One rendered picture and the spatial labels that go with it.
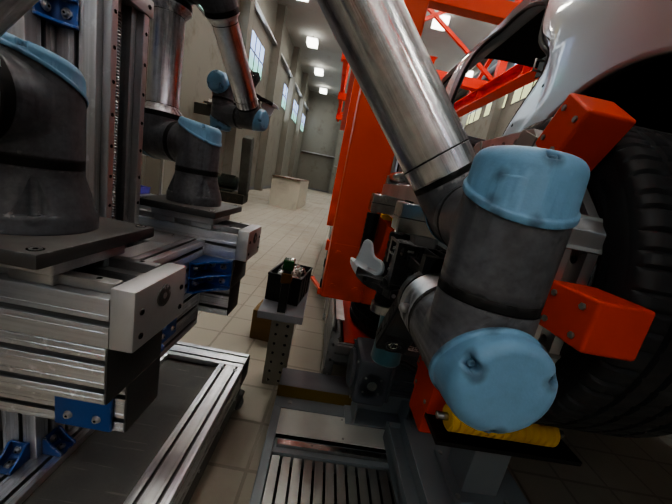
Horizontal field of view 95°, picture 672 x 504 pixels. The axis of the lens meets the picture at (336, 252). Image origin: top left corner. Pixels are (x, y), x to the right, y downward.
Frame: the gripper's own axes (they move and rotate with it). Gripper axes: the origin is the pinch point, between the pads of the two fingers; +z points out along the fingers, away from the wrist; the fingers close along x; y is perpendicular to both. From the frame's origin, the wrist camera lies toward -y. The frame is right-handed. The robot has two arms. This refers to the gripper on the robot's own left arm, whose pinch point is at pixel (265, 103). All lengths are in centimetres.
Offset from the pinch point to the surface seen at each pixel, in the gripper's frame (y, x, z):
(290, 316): 72, 53, -36
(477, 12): -147, 65, 188
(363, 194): 22, 61, -24
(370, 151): 8, 58, -25
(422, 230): 22, 83, -83
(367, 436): 104, 95, -35
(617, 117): -2, 102, -80
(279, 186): 108, -275, 627
